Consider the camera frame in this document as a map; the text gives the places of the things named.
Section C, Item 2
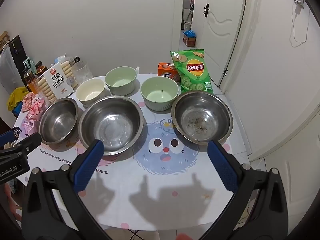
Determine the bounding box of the white charger with cable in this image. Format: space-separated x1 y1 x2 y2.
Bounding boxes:
289 0 311 48

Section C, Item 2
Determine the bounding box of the clear glass cup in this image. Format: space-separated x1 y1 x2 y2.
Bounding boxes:
72 61 93 85

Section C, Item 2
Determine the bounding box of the medium steel bowl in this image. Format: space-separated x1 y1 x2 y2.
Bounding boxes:
171 90 233 145

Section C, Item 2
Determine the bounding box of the black door handle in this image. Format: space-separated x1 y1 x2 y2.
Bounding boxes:
203 3 209 18

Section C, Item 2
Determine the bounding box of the green Lays chips bag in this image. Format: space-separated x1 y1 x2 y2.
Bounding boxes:
170 49 213 94

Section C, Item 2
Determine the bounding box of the small steel bowl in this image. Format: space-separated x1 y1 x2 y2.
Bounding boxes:
39 98 80 145

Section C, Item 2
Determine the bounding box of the cream ceramic bowl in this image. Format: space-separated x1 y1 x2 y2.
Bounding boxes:
76 78 108 108

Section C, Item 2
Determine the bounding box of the white door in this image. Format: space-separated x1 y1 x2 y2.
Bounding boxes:
191 0 246 86

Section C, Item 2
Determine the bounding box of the large steel bowl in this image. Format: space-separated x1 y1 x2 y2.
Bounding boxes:
78 96 144 156

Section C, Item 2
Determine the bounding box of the orange juice bottle left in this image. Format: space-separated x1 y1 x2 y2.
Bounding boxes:
23 67 37 94

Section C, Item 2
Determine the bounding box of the orange juice bottle right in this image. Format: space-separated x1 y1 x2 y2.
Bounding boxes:
35 61 48 77

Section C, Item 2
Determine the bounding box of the small pink snack bag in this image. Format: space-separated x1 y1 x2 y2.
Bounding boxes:
21 92 38 113

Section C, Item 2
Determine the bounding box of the yam biscuit plastic box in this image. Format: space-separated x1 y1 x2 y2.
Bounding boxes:
35 56 78 106

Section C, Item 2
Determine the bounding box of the green ceramic bowl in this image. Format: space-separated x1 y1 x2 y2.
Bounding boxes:
105 66 137 96
140 76 180 112

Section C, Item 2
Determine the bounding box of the orange Ovaltine biscuit box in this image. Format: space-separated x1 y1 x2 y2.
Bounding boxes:
157 62 180 82

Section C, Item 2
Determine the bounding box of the yellow plastic bag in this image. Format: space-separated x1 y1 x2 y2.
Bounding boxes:
7 87 29 111

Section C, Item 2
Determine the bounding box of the orange juice bottle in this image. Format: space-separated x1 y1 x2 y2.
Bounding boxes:
23 67 37 94
35 61 48 77

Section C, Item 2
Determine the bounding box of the pink strawberry ring bag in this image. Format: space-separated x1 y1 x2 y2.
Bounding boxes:
21 99 47 138

